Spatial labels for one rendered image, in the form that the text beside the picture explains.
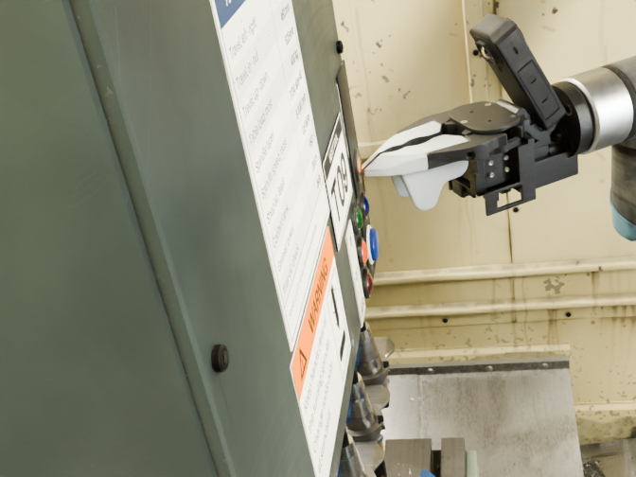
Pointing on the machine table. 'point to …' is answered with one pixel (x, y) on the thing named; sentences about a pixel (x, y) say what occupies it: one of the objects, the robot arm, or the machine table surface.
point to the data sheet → (276, 141)
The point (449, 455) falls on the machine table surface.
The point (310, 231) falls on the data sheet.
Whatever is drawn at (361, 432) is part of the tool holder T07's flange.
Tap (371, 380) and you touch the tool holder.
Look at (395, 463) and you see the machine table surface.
